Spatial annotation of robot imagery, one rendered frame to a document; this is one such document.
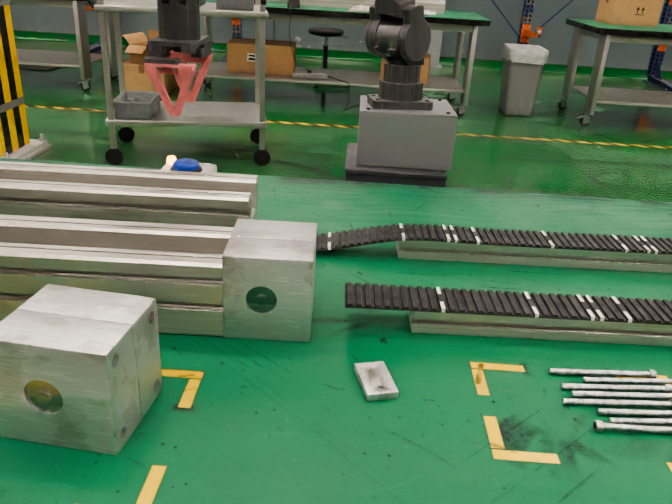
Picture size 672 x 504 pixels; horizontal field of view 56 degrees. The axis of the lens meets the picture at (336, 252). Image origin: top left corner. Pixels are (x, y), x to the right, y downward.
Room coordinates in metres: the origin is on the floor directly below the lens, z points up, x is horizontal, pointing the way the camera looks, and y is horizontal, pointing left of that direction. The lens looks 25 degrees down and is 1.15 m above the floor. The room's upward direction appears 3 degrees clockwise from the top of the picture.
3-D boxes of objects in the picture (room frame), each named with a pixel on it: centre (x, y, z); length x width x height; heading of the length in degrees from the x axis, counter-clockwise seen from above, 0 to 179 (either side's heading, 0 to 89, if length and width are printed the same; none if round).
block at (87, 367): (0.45, 0.20, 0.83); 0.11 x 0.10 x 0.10; 172
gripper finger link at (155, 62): (0.90, 0.24, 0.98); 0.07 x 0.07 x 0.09; 1
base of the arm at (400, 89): (1.28, -0.11, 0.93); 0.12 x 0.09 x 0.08; 98
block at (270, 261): (0.62, 0.07, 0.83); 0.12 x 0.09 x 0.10; 1
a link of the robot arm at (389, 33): (1.27, -0.10, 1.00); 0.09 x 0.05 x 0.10; 136
